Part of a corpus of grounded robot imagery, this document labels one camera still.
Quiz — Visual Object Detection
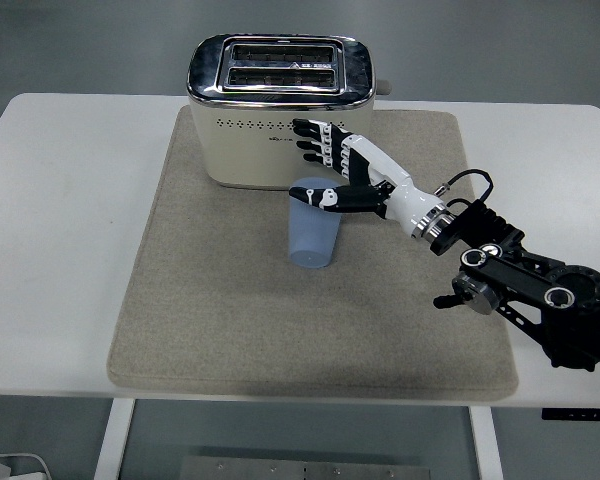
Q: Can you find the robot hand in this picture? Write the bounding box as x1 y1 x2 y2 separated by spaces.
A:
288 118 446 237

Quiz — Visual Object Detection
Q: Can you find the blue plastic cup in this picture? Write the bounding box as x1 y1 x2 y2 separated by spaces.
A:
286 176 342 270

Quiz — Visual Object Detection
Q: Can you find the cream and chrome toaster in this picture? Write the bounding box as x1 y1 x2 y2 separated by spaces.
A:
185 33 394 191

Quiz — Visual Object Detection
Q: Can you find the beige fabric mat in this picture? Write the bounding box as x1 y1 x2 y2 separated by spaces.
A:
104 107 520 401

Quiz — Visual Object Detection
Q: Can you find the white table leg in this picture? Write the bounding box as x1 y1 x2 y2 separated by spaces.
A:
93 399 137 480
468 405 505 480

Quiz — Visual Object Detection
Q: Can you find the black table control panel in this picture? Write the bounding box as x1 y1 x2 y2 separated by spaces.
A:
540 407 600 420

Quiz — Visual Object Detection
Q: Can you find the grey metal plate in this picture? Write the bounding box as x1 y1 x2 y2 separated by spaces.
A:
179 455 434 480

